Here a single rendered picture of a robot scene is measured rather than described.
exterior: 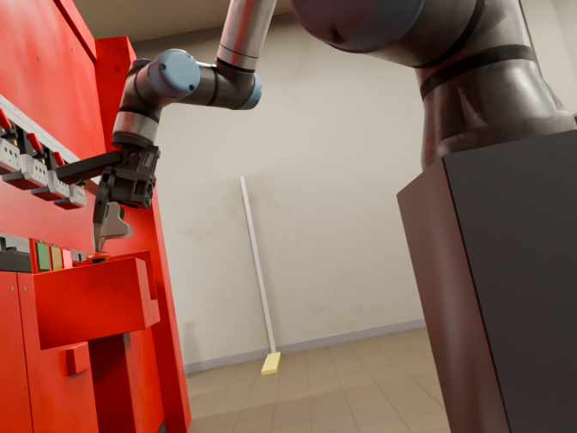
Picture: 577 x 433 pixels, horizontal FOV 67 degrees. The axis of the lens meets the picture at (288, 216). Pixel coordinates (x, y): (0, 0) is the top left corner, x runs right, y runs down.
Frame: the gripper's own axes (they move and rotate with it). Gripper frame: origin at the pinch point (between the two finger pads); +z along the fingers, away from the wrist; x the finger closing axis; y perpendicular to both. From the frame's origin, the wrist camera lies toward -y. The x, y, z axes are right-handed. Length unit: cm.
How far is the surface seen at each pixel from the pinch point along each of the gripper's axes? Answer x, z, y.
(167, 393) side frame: 171, 62, 8
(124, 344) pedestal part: 2.0, 16.1, 8.5
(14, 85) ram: 65, -50, -54
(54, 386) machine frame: 42, 34, -13
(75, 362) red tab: 52, 30, -11
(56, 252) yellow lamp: 4.7, 2.2, -7.6
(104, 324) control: -5.4, 12.4, 5.9
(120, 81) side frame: 172, -106, -55
